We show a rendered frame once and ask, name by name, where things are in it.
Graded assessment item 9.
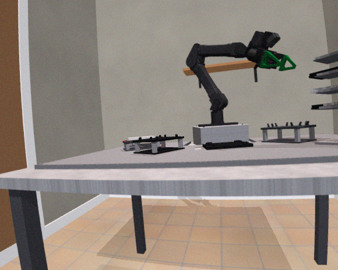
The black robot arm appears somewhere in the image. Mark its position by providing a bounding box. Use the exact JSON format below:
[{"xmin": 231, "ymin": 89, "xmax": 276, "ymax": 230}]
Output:
[{"xmin": 186, "ymin": 31, "xmax": 281, "ymax": 127}]

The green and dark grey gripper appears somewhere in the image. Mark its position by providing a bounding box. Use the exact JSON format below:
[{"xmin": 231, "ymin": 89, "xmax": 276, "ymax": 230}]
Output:
[{"xmin": 255, "ymin": 51, "xmax": 296, "ymax": 71}]

